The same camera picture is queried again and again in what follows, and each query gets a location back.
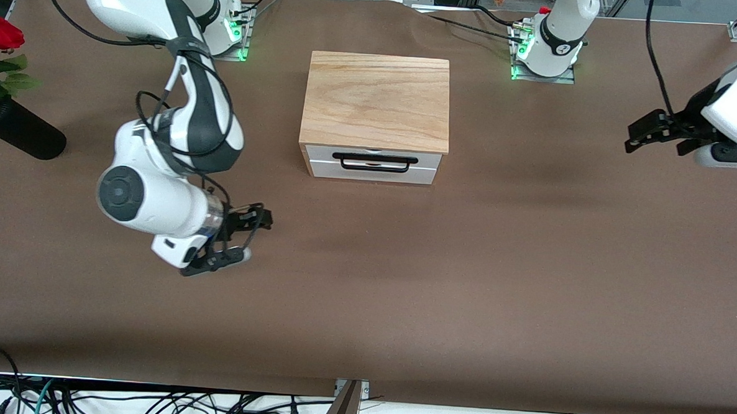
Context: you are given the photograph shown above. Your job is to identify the white-front drawer with black handle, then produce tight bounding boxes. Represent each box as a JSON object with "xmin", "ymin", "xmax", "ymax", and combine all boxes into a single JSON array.
[{"xmin": 304, "ymin": 145, "xmax": 444, "ymax": 186}]

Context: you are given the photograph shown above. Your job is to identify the brown table cover sheet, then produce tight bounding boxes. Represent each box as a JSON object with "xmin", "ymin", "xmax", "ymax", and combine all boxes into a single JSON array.
[{"xmin": 0, "ymin": 0, "xmax": 737, "ymax": 414}]

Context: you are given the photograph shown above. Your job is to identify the light wooden cabinet box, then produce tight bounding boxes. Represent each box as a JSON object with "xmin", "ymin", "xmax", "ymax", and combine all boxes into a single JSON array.
[{"xmin": 297, "ymin": 50, "xmax": 454, "ymax": 187}]

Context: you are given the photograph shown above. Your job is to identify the black vase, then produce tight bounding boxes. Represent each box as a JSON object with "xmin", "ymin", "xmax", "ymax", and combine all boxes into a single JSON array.
[{"xmin": 0, "ymin": 94, "xmax": 70, "ymax": 162}]

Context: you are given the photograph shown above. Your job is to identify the red rose with leaves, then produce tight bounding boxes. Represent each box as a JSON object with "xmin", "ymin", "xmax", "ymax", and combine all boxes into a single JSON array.
[{"xmin": 0, "ymin": 17, "xmax": 45, "ymax": 114}]

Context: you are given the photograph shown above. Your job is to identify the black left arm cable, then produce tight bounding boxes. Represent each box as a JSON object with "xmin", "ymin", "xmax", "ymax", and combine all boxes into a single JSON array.
[{"xmin": 642, "ymin": 0, "xmax": 681, "ymax": 116}]

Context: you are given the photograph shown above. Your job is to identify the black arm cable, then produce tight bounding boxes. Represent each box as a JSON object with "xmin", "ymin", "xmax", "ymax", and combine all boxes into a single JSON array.
[
  {"xmin": 28, "ymin": 0, "xmax": 273, "ymax": 254},
  {"xmin": 642, "ymin": 0, "xmax": 681, "ymax": 116}
]

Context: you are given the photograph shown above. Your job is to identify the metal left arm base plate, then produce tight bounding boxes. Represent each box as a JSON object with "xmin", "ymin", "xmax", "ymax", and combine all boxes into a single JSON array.
[{"xmin": 510, "ymin": 21, "xmax": 580, "ymax": 85}]

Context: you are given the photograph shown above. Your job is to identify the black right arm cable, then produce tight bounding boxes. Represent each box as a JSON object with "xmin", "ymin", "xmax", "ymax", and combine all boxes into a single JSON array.
[{"xmin": 28, "ymin": 0, "xmax": 273, "ymax": 254}]

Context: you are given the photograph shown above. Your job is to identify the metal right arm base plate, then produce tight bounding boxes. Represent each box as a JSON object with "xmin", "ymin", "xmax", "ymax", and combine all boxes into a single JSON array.
[{"xmin": 210, "ymin": 1, "xmax": 252, "ymax": 63}]

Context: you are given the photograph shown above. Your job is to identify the tangled black floor cables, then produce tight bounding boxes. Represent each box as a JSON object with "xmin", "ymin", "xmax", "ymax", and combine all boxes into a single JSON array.
[{"xmin": 48, "ymin": 382, "xmax": 336, "ymax": 414}]

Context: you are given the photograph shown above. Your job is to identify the small metal bracket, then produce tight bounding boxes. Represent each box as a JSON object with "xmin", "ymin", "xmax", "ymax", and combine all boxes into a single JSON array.
[{"xmin": 334, "ymin": 379, "xmax": 372, "ymax": 399}]

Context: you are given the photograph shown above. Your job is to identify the thick black table cable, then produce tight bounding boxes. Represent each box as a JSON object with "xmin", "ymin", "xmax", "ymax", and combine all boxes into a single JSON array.
[{"xmin": 421, "ymin": 13, "xmax": 519, "ymax": 40}]

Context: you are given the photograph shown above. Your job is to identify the teal floor cable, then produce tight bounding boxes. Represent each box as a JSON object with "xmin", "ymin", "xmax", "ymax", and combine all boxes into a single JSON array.
[{"xmin": 21, "ymin": 377, "xmax": 55, "ymax": 414}]

